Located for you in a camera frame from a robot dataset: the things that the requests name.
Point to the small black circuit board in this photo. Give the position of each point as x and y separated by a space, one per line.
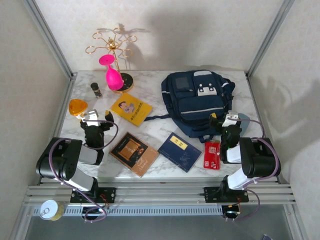
231 212
93 213

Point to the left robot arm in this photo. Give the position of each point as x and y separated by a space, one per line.
60 160

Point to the pink wine glass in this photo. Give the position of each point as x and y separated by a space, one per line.
113 78

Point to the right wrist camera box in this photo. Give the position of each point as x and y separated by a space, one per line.
231 119

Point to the tin can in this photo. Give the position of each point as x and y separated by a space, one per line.
51 210

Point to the brown and black book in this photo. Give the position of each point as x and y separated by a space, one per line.
133 153

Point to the small dark object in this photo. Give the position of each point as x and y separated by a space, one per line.
267 237

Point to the navy blue backpack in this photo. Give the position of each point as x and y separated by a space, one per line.
195 100

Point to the navy blue book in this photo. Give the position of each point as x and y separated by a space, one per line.
178 152

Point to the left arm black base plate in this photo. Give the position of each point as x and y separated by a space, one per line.
110 193

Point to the small dark spice bottle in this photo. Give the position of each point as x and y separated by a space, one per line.
96 90

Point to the aluminium frame rail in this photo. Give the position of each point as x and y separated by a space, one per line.
160 193

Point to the yellow cartoon cover book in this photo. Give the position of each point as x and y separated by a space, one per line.
131 108

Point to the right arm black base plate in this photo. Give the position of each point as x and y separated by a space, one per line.
210 195

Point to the red packaged school supplies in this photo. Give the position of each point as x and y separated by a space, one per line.
211 156

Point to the aluminium frame post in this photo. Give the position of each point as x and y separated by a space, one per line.
270 37
50 37

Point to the orange lid white cup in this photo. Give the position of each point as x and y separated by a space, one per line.
77 107

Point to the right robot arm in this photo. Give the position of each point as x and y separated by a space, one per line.
257 160

